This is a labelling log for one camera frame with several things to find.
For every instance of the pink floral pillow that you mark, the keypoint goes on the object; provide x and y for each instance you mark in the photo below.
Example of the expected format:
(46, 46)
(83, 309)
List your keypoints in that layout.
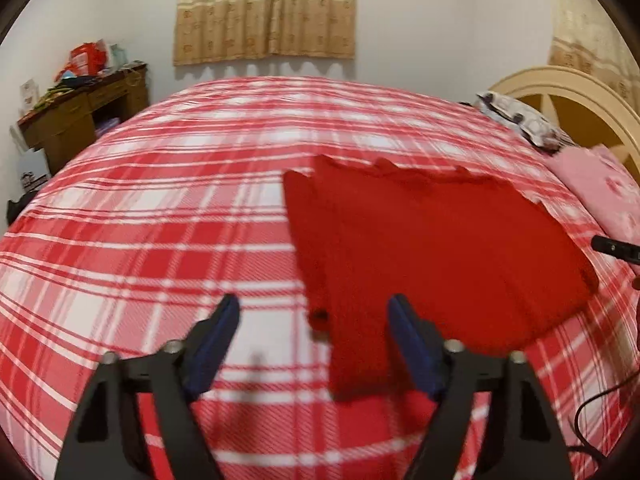
(600, 190)

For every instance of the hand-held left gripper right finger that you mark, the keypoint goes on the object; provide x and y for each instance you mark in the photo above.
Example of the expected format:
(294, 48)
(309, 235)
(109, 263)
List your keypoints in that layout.
(415, 347)

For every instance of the green clutter on desk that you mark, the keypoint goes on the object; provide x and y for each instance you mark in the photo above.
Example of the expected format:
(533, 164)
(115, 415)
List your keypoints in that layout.
(57, 92)

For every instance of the cream wooden headboard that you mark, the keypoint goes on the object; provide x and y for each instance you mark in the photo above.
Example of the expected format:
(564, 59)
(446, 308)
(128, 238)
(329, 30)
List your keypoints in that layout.
(575, 105)

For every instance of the brown wooden desk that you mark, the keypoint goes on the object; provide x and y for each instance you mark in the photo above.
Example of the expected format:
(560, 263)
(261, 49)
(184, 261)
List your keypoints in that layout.
(85, 115)

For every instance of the grey patterned pillow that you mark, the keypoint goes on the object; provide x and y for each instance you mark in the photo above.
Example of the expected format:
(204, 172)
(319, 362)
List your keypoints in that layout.
(520, 120)

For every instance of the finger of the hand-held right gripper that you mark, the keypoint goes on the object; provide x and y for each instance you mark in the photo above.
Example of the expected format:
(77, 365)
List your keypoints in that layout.
(612, 248)

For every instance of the bed with red plaid sheet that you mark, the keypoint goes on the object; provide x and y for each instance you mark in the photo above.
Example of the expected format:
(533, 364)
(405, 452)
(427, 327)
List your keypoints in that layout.
(165, 240)

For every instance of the red knitted sweater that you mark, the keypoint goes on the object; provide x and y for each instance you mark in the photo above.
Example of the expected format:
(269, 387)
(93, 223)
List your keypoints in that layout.
(430, 250)

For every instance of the boxes in desk shelf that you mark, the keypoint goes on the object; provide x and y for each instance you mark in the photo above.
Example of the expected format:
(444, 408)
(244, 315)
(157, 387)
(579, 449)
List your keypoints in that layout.
(107, 125)

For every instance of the beige window curtain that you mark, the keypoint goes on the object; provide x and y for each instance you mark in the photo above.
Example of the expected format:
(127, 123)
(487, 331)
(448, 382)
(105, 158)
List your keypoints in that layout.
(265, 10)

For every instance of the beige floral long curtain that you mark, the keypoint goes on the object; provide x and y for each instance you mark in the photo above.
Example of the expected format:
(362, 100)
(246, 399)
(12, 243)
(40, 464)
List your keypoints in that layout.
(585, 30)

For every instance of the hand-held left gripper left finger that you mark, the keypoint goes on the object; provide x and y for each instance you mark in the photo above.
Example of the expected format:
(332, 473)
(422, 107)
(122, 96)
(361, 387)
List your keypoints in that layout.
(210, 345)

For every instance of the white card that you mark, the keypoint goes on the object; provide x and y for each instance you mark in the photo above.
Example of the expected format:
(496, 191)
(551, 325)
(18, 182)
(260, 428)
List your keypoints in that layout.
(30, 92)

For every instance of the white and blue paper bag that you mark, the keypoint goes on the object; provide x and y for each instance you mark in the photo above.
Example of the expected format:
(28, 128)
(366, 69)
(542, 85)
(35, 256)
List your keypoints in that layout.
(34, 182)

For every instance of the black bag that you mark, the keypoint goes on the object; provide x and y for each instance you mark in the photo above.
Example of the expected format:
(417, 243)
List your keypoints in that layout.
(17, 210)

